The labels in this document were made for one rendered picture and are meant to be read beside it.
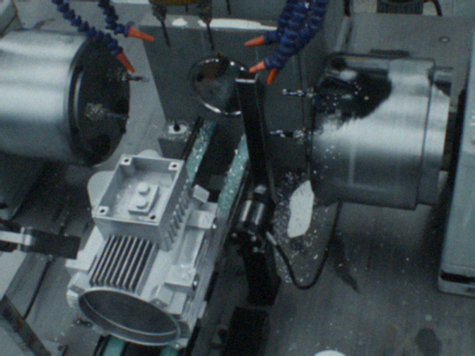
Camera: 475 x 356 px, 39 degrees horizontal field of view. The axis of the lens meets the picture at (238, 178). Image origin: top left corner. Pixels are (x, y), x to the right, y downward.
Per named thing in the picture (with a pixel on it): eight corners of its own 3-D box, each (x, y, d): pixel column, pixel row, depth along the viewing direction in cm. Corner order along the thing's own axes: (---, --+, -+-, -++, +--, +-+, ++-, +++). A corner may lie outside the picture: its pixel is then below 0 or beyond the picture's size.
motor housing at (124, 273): (131, 236, 118) (101, 166, 104) (234, 251, 113) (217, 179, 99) (88, 338, 106) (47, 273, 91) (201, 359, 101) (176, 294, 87)
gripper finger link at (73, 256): (48, 230, 80) (54, 231, 79) (76, 236, 86) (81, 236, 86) (43, 255, 79) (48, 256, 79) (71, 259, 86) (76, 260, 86)
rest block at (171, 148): (177, 153, 147) (165, 114, 138) (206, 157, 145) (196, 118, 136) (167, 174, 143) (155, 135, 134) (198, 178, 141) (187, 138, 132)
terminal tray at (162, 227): (131, 184, 105) (120, 153, 100) (195, 191, 103) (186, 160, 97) (103, 246, 98) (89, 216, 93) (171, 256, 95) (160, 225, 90)
